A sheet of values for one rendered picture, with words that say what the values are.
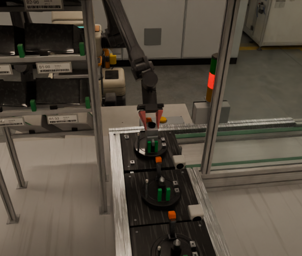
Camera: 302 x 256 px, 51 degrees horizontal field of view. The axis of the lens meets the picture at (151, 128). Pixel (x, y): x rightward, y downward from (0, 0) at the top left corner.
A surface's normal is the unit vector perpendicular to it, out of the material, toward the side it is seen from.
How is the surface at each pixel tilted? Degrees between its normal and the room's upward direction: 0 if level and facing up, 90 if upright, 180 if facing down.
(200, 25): 90
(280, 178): 90
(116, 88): 90
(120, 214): 0
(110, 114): 0
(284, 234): 0
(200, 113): 90
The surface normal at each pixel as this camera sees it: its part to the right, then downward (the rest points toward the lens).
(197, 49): 0.11, 0.57
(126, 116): 0.02, -0.82
